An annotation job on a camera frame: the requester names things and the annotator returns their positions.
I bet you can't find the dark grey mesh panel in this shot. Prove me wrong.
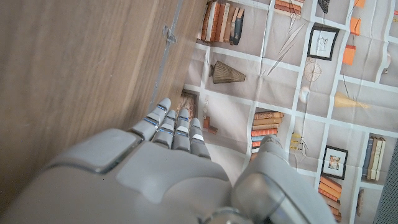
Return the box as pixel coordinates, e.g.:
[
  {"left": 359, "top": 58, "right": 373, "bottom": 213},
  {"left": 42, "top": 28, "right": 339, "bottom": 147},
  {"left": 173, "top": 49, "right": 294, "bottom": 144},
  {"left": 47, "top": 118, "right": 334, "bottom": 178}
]
[{"left": 372, "top": 145, "right": 398, "bottom": 224}]

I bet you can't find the printed bookshelf backdrop cloth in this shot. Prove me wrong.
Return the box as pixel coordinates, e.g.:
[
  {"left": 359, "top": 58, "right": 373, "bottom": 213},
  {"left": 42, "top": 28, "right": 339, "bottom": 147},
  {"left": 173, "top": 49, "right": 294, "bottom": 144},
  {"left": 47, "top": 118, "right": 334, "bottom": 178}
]
[{"left": 175, "top": 0, "right": 398, "bottom": 224}]

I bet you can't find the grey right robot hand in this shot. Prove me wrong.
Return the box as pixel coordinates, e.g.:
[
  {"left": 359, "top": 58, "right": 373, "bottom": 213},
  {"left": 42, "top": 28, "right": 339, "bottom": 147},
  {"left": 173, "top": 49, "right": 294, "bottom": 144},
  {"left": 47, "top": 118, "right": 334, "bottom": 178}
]
[{"left": 0, "top": 97, "right": 338, "bottom": 224}]

